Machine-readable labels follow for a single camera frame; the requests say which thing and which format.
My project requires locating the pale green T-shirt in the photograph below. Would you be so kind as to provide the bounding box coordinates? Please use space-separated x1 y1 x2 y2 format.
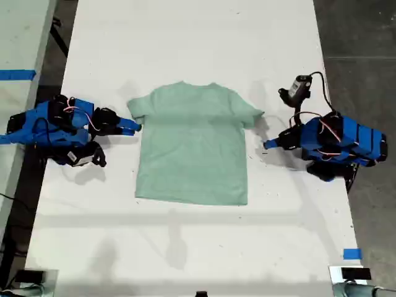
126 80 265 206

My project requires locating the black table stand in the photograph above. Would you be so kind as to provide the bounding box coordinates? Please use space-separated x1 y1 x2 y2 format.
49 17 69 58

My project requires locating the long blue tape strip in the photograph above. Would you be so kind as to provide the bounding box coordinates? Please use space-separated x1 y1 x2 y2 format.
0 69 37 81

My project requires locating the pale grey side table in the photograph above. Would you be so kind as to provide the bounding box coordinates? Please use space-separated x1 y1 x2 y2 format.
0 0 58 236

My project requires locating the blue tape square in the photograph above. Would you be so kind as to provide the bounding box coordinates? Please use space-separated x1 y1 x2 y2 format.
343 248 363 260

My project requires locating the grey metal plate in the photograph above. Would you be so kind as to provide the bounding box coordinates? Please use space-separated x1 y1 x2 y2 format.
24 268 59 297
328 265 369 285

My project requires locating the small black box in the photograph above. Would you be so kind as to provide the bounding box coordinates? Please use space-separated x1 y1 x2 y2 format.
341 267 371 280
14 270 46 283

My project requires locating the grey metal tube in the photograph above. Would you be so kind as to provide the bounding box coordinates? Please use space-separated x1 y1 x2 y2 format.
0 284 46 297
332 281 396 297

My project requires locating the camera black stalk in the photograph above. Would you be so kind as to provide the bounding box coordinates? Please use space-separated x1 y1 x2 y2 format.
88 141 108 168
277 87 303 127

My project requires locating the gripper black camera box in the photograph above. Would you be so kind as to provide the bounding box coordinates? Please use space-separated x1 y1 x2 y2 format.
61 147 95 168
287 74 312 102

